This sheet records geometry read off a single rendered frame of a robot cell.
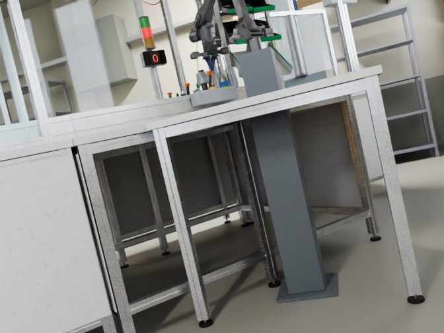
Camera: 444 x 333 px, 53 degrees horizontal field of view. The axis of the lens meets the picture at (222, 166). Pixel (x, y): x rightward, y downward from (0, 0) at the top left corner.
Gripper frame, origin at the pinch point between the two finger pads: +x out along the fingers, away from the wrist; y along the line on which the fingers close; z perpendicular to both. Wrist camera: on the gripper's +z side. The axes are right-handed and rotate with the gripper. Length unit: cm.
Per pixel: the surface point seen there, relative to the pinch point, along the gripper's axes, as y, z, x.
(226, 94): 1.5, 15.6, 15.6
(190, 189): -8, -161, 88
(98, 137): -56, 39, 24
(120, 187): -64, -142, 71
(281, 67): 41.7, -21.8, 5.5
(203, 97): -9.5, 19.7, 15.4
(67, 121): -66, 32, 16
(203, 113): -15, 47, 22
